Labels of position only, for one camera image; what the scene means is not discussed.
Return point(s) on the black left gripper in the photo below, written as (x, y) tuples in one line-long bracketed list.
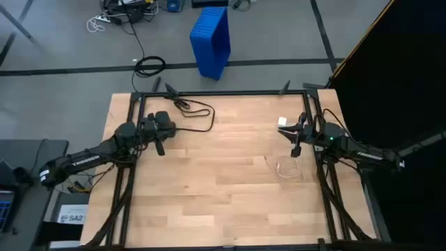
[(150, 132)]

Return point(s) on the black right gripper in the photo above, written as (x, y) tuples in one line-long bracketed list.
[(306, 134)]

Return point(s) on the white USB charger brick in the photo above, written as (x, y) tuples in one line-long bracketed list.
[(282, 121)]

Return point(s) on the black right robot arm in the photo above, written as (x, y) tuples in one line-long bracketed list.
[(369, 155)]

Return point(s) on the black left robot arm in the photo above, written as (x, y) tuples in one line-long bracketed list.
[(87, 158)]

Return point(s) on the black plug adapter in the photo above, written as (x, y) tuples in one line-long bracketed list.
[(237, 3)]

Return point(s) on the grey mounting plate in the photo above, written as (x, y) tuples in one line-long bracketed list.
[(317, 148)]

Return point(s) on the blue plastic crate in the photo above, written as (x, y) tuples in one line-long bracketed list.
[(209, 42)]

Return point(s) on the black curtain with yellow edge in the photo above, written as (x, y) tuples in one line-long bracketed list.
[(400, 87)]

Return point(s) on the small blue box device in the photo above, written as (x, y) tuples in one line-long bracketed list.
[(174, 5)]

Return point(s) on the black box with SA2 label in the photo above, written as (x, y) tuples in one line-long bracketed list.
[(71, 214)]

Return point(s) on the dark grey desk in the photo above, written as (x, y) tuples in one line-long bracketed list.
[(38, 157)]

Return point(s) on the flat black box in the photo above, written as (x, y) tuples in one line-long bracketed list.
[(209, 2)]

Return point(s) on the dark grey slanted beam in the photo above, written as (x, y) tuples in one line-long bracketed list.
[(428, 140)]

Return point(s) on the black desk gadget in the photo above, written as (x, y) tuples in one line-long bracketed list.
[(19, 174)]

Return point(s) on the laptop with lit screen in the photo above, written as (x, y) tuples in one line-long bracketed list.
[(5, 212)]

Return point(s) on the black aluminium table frame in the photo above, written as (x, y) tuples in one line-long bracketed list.
[(244, 93)]

